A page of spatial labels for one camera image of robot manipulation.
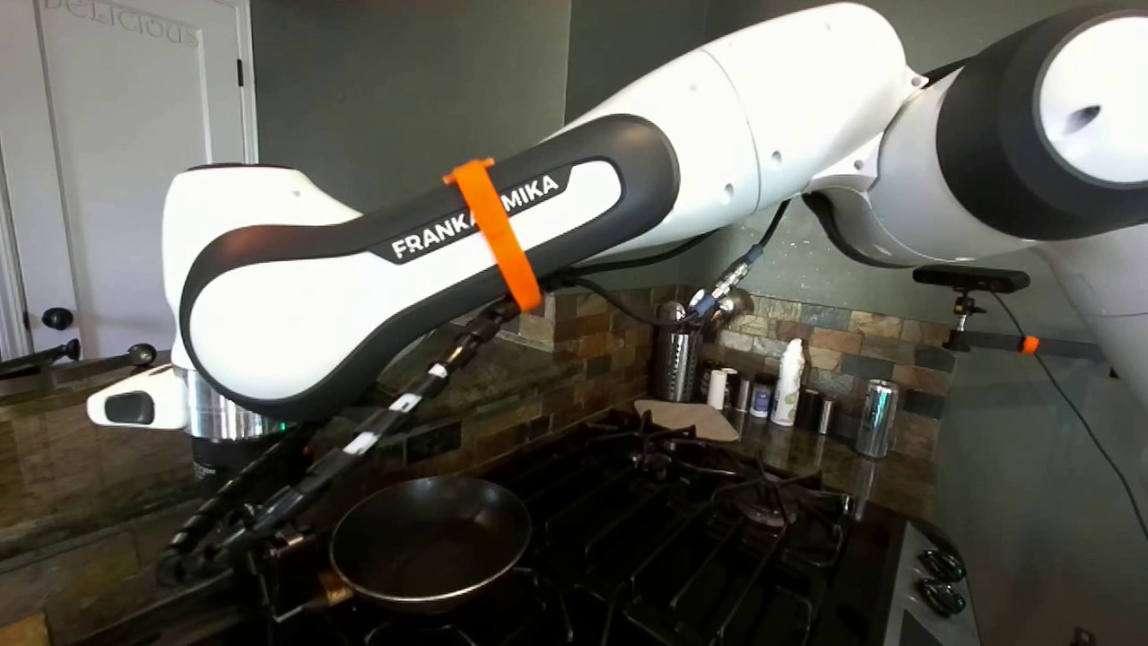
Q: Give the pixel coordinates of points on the white squeeze bottle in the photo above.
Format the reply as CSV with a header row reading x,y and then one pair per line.
x,y
787,385

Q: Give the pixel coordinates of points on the black gas stove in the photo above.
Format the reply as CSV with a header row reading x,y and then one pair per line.
x,y
651,535

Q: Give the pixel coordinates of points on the black bar with ball end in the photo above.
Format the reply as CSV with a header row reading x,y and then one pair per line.
x,y
69,358

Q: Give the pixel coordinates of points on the white small shaker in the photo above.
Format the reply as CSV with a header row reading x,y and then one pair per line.
x,y
720,390

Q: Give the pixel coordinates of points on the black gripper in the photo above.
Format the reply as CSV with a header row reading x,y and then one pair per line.
x,y
245,512

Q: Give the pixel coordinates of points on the black door knob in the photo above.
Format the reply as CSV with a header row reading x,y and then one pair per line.
x,y
57,316

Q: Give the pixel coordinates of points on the dark frying pan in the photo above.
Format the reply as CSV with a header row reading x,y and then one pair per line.
x,y
425,548

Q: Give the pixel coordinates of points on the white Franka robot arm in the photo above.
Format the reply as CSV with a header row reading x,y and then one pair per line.
x,y
291,303

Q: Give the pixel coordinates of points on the stove control knob lower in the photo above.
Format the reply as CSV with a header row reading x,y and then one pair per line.
x,y
941,596

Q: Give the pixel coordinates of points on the stove control knob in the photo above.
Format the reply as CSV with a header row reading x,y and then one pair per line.
x,y
941,563
941,596

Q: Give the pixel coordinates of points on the white door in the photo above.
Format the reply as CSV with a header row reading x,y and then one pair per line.
x,y
103,100

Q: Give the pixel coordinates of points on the dark small jar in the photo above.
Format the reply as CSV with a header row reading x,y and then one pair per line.
x,y
816,409

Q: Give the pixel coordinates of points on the steel utensil holder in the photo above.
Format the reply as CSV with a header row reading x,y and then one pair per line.
x,y
679,335

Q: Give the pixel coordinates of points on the black camera on stand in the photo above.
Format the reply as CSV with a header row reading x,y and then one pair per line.
x,y
994,282

